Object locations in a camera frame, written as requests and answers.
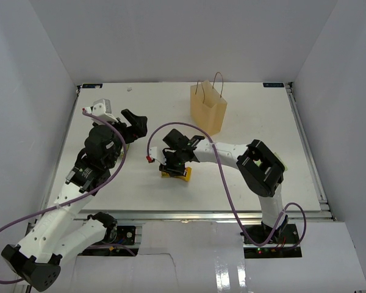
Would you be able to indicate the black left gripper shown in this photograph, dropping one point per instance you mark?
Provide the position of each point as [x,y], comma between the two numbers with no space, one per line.
[138,124]

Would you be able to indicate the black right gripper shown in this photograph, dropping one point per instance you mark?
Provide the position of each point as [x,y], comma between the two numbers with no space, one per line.
[169,168]

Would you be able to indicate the yellow M&M's bag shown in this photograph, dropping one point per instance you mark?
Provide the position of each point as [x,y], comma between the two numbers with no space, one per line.
[185,177]

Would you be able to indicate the green Fox's candy bag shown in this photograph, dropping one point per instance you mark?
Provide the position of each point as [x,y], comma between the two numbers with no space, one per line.
[123,151]

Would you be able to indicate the light green packet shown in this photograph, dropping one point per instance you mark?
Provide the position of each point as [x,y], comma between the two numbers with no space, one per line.
[282,161]

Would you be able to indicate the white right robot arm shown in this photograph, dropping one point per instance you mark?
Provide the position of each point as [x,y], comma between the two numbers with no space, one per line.
[262,171]

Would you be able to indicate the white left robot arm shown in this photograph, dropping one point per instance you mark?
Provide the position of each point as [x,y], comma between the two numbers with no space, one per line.
[80,184]

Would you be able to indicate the brown paper bag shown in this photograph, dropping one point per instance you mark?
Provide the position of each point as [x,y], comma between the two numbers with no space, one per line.
[207,105]

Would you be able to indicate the blue label left corner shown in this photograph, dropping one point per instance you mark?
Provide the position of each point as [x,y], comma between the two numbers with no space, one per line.
[92,85]

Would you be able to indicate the blue label corner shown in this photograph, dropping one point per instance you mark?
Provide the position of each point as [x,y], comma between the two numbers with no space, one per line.
[273,84]
[92,85]

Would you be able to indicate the blue label right corner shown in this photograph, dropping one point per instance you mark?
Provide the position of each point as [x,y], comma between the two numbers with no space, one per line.
[273,84]

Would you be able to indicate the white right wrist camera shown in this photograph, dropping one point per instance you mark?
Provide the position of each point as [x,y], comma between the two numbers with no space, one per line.
[155,154]

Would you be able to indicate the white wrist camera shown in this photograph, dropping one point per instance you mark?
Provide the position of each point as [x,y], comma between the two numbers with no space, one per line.
[101,109]
[155,154]

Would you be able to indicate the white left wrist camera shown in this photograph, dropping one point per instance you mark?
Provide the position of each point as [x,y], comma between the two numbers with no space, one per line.
[101,109]

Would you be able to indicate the aluminium front rail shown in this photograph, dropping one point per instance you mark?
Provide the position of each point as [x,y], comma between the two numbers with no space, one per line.
[177,216]

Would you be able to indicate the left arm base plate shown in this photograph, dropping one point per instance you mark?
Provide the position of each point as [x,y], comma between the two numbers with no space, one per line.
[122,235]

